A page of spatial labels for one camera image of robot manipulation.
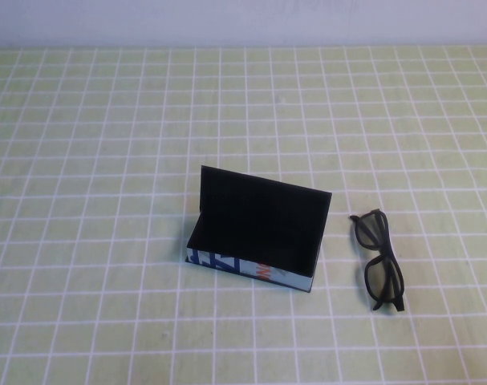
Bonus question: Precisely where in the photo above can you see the green checkered tablecloth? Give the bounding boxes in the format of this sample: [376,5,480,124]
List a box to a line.
[0,44,487,385]

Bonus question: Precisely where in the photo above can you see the black framed glasses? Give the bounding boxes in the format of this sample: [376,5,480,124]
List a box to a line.
[348,209,407,314]

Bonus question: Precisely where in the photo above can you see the black printed glasses case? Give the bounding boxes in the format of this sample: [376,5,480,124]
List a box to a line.
[185,164,334,292]

